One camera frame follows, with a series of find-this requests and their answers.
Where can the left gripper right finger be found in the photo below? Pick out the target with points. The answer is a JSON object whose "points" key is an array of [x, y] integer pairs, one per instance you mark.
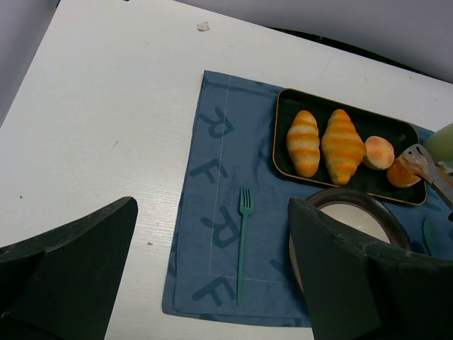
{"points": [[417, 305]]}

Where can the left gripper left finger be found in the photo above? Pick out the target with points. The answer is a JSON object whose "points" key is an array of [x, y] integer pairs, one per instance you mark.
{"points": [[62, 284]]}

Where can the oval orange bread roll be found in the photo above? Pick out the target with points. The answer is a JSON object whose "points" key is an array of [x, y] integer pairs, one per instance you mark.
{"points": [[398, 175]]}

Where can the metal serving tongs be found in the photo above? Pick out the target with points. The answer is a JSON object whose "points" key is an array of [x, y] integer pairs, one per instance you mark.
{"points": [[419, 162]]}

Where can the round pale bread roll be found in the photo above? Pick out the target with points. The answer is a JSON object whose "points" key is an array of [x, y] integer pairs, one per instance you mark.
{"points": [[379, 153]]}

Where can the dark rimmed white plate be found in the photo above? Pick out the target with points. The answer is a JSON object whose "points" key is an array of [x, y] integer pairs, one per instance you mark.
{"points": [[354, 216]]}

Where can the green plastic knife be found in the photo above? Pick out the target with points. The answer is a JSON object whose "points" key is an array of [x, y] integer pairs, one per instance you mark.
{"points": [[429, 239]]}

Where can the black rectangular tray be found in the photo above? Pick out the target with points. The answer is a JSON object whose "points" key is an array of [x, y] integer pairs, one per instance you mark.
{"points": [[399, 133]]}

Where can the blue lettered placemat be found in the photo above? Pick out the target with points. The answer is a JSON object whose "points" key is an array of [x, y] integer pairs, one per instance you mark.
{"points": [[231, 148]]}

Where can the green plastic fork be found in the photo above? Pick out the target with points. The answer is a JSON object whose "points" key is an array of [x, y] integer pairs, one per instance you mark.
{"points": [[246, 209]]}

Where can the large striped croissant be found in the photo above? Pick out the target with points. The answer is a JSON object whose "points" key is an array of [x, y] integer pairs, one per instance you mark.
{"points": [[342, 147]]}

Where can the small striped croissant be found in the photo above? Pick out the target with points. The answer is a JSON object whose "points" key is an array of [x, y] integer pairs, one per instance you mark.
{"points": [[303, 143]]}

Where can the light green mug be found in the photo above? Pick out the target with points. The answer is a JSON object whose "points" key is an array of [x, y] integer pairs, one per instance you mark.
{"points": [[440, 145]]}

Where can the small tape scrap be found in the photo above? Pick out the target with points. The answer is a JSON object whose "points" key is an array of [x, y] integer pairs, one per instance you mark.
{"points": [[203, 27]]}

